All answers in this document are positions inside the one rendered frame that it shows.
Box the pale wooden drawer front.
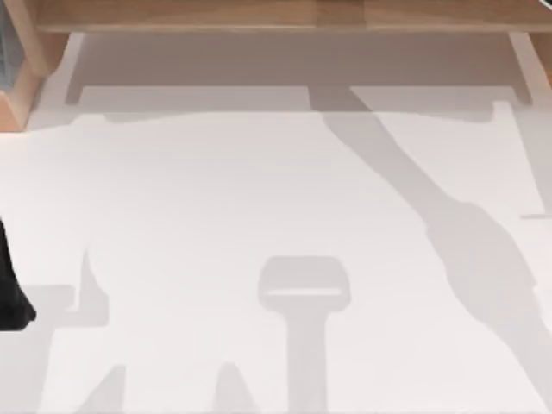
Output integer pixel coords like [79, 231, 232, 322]
[32, 0, 552, 35]

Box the wooden cupboard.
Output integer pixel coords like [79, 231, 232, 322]
[0, 0, 72, 133]

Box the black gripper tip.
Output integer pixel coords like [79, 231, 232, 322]
[0, 218, 38, 333]

